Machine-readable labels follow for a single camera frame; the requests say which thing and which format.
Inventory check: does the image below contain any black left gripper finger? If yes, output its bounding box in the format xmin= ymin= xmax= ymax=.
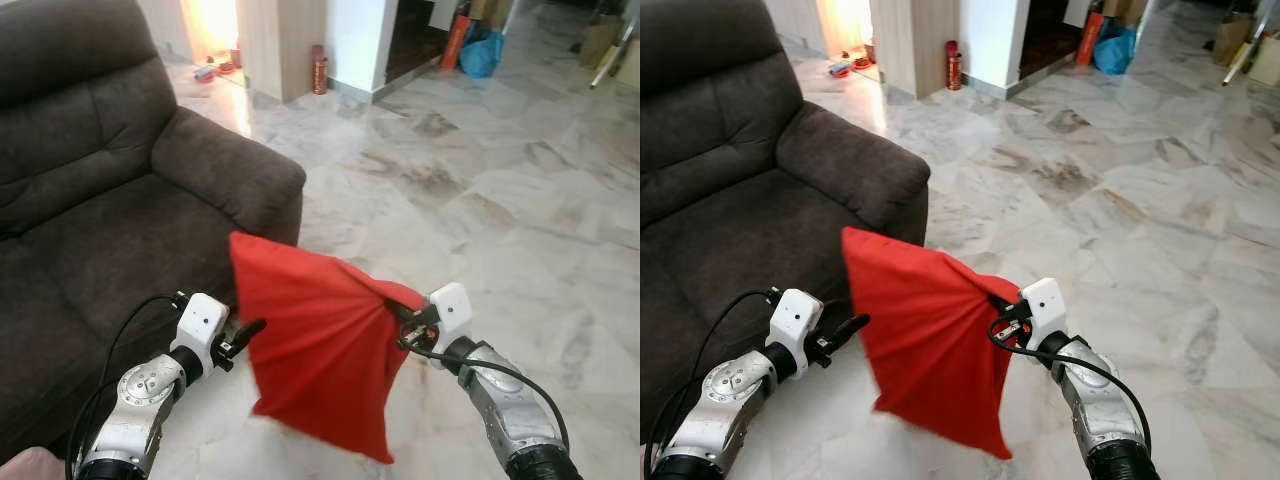
xmin=228 ymin=319 xmax=269 ymax=353
xmin=826 ymin=313 xmax=872 ymax=348

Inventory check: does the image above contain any red square pillow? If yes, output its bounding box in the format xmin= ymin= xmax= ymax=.
xmin=228 ymin=231 xmax=426 ymax=466
xmin=842 ymin=226 xmax=1023 ymax=461

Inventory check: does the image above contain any dark grey fabric sofa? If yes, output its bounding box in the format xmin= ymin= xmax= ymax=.
xmin=0 ymin=0 xmax=307 ymax=466
xmin=640 ymin=0 xmax=933 ymax=471

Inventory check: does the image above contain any dark wooden staircase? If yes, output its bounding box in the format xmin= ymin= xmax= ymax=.
xmin=385 ymin=0 xmax=453 ymax=86
xmin=1018 ymin=0 xmax=1086 ymax=81

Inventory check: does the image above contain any blue plastic bag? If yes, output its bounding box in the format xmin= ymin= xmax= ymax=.
xmin=1092 ymin=22 xmax=1139 ymax=76
xmin=459 ymin=25 xmax=506 ymax=80

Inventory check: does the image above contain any orange-red flat box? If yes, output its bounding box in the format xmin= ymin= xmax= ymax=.
xmin=1076 ymin=10 xmax=1106 ymax=67
xmin=441 ymin=12 xmax=473 ymax=71

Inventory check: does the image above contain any pale yellow stick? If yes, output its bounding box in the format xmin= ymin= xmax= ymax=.
xmin=1222 ymin=12 xmax=1273 ymax=87
xmin=590 ymin=15 xmax=639 ymax=91

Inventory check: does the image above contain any small brown paper bag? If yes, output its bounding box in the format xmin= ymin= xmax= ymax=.
xmin=1215 ymin=12 xmax=1256 ymax=67
xmin=583 ymin=18 xmax=621 ymax=69

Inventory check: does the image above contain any cream paper bag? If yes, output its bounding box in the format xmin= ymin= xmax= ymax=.
xmin=615 ymin=38 xmax=641 ymax=89
xmin=1248 ymin=35 xmax=1280 ymax=86

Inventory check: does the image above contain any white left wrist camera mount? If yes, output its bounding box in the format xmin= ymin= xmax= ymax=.
xmin=767 ymin=288 xmax=826 ymax=379
xmin=170 ymin=292 xmax=231 ymax=379

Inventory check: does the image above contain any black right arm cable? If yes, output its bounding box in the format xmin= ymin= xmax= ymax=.
xmin=397 ymin=325 xmax=571 ymax=451
xmin=988 ymin=318 xmax=1153 ymax=456

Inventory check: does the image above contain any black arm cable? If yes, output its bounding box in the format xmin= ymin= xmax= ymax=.
xmin=397 ymin=325 xmax=571 ymax=451
xmin=65 ymin=290 xmax=191 ymax=480
xmin=988 ymin=318 xmax=1153 ymax=456
xmin=645 ymin=287 xmax=783 ymax=480

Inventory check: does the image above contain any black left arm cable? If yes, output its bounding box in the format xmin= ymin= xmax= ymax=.
xmin=645 ymin=287 xmax=783 ymax=480
xmin=65 ymin=290 xmax=191 ymax=480

